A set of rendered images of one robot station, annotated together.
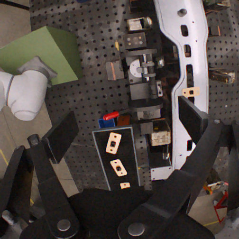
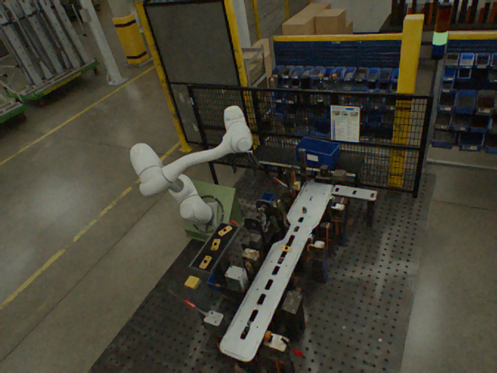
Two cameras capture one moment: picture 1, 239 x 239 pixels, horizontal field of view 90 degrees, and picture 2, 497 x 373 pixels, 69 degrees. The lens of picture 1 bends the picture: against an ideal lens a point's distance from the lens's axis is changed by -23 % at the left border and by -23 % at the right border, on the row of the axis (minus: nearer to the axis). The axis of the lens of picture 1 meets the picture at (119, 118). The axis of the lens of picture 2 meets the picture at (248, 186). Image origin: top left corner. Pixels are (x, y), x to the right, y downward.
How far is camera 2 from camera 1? 204 cm
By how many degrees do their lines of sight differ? 68
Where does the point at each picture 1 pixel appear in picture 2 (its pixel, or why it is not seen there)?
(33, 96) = (201, 209)
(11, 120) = (83, 289)
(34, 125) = (107, 315)
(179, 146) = (259, 280)
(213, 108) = (324, 321)
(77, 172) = (135, 325)
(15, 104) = (190, 201)
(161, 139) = (249, 254)
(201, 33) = (310, 223)
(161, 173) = (234, 271)
